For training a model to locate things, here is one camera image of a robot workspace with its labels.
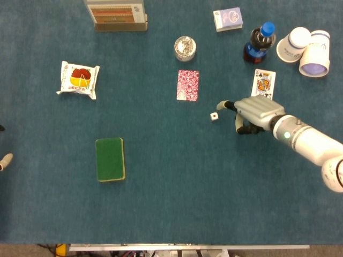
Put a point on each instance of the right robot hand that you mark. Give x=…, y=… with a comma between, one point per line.
x=258, y=109

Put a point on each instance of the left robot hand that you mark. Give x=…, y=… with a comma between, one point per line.
x=5, y=161

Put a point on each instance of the small white die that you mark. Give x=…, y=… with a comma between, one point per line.
x=214, y=116

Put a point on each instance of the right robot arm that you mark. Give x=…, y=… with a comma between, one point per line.
x=308, y=142

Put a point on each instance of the king of clubs card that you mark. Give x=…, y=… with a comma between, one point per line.
x=263, y=83

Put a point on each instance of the cola bottle blue cap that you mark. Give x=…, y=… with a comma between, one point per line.
x=257, y=48

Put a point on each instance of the white paper cup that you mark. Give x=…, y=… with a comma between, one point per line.
x=292, y=45
x=314, y=57

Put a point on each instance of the face-down purple playing card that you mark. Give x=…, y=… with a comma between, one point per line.
x=187, y=85

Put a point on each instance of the blue white card box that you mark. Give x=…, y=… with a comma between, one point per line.
x=228, y=19

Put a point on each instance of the small silver tin can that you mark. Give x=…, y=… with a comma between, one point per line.
x=185, y=48

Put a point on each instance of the green yellow sponge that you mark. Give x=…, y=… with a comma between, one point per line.
x=110, y=159

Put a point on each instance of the yellow plastic part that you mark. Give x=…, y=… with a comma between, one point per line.
x=61, y=251

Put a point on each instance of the white snack packet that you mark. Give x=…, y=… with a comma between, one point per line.
x=79, y=80

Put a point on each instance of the teal table cloth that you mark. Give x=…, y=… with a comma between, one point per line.
x=171, y=187

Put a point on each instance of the photo display stand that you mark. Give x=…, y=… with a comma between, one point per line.
x=118, y=16

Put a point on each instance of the metal frame bar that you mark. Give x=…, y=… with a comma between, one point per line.
x=187, y=247

